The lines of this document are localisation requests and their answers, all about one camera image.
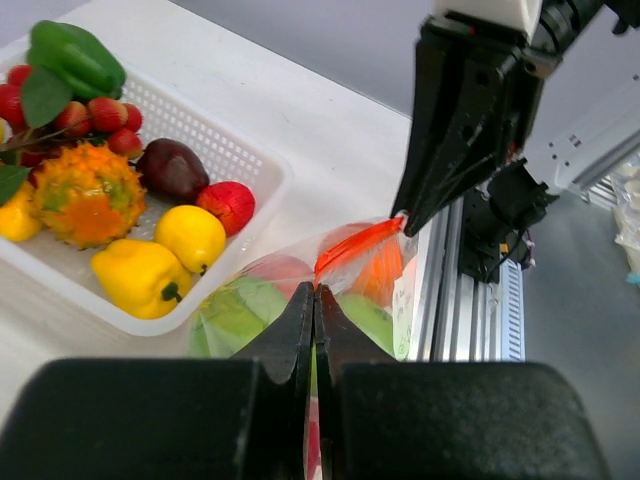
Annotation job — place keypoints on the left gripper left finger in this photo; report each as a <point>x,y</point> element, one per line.
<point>122,418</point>

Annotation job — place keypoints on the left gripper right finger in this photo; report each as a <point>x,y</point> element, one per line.
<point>385,419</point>

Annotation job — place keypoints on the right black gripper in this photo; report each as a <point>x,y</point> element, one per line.
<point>468,91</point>

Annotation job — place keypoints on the green apple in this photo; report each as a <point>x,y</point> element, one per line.
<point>369,317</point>

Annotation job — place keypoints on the green lime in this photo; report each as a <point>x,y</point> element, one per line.
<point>232,316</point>

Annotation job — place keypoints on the clear zip top bag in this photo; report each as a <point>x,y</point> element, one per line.
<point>338,256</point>

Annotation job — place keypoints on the orange fruit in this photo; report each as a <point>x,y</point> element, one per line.
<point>376,280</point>

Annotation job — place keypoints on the pink peach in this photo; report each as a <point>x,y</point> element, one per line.
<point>284,270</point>

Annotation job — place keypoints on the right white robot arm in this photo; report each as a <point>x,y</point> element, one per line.
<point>582,70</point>

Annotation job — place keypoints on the yellow pepper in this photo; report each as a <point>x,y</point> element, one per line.
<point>142,278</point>

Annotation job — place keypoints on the yellow pear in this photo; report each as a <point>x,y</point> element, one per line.
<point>195,236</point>

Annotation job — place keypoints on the red wrinkled fruit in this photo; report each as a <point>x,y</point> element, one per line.
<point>232,203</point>

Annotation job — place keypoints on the dark purple fruit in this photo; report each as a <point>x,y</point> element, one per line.
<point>171,169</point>

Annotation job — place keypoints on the orange spiky horned melon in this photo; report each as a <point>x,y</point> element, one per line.
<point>89,196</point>

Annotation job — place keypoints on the yellow lemon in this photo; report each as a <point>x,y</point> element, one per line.
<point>18,219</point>

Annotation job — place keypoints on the red strawberry bunch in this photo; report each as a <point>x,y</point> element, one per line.
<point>98,121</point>

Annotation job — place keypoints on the green leaf with stem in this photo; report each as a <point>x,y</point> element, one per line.
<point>43,96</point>

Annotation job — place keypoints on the green bell pepper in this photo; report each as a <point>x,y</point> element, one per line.
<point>78,57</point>

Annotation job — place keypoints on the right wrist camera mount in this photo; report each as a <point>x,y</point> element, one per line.
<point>519,15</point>

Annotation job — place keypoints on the aluminium mounting rail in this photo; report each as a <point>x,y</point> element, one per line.
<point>457,318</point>

